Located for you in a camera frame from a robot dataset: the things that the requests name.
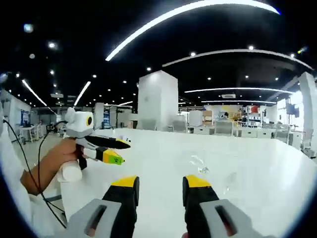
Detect narrow white pillar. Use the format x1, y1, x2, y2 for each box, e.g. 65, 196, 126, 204
298, 71, 317, 159

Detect recessed ceiling spotlights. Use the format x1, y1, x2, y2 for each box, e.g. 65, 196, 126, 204
14, 22, 298, 105

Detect black cable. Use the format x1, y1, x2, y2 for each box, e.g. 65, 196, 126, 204
2, 119, 68, 229
37, 120, 68, 215

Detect wide white pillar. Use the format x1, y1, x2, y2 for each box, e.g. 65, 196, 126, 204
137, 70, 178, 131

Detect black screen on stand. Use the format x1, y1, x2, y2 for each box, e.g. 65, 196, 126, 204
285, 99, 300, 118

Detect shelves with colourful boxes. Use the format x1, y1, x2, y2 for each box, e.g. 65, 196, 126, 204
203, 104, 264, 127

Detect person's left hand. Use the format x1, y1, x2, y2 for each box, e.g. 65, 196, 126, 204
49, 140, 89, 172

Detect row of white cabinets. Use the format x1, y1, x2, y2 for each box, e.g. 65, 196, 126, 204
188, 125, 302, 149

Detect white device with black dots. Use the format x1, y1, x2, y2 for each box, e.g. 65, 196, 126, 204
118, 134, 132, 145

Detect long curved ceiling light strip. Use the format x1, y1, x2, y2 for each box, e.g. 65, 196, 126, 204
105, 0, 282, 62

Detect white table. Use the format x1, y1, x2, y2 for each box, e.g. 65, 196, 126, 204
58, 127, 317, 238

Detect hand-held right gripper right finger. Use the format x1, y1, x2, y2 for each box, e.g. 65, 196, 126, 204
182, 174, 270, 238

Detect person's white shirt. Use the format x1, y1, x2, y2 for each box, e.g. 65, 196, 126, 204
0, 89, 67, 238

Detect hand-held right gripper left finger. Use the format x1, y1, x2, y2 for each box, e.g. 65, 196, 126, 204
66, 175, 140, 238

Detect clear stemmed glass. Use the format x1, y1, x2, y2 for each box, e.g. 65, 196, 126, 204
189, 155, 238, 196

